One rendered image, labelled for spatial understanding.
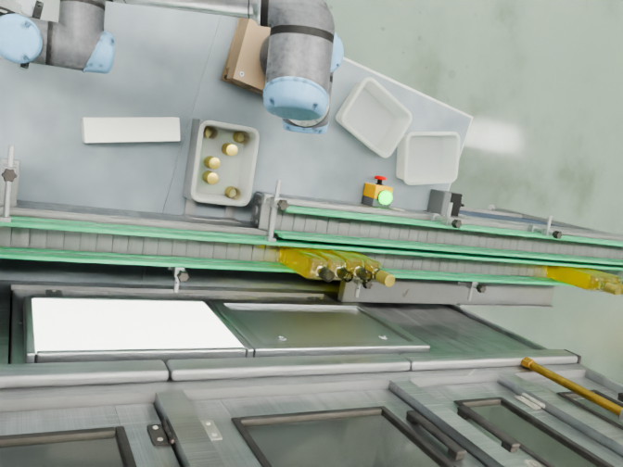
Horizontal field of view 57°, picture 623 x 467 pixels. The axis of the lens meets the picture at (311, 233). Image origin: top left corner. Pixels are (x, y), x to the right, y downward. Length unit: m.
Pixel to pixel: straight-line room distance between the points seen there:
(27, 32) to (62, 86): 0.54
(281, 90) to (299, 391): 0.58
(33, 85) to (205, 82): 0.44
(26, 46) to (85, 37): 0.10
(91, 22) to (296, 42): 0.36
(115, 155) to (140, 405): 0.79
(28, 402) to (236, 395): 0.35
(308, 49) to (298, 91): 0.07
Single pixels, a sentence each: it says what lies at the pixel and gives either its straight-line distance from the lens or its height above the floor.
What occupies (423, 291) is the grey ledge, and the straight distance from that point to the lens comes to 2.00.
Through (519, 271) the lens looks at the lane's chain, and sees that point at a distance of 2.28.
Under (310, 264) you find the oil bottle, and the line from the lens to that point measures 1.50.
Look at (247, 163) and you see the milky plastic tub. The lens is 1.68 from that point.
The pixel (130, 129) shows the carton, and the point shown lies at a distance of 1.59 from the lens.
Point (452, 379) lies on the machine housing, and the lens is 1.41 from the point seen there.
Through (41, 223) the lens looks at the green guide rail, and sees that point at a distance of 1.45.
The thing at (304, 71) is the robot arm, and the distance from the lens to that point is 1.03.
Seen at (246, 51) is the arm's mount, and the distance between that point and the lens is 1.63.
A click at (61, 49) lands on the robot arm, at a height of 1.26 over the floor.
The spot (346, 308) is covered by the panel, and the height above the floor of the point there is 1.01.
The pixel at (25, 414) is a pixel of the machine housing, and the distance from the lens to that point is 1.04.
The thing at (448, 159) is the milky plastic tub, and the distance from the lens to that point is 2.07.
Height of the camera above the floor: 2.37
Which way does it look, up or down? 61 degrees down
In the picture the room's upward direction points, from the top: 115 degrees clockwise
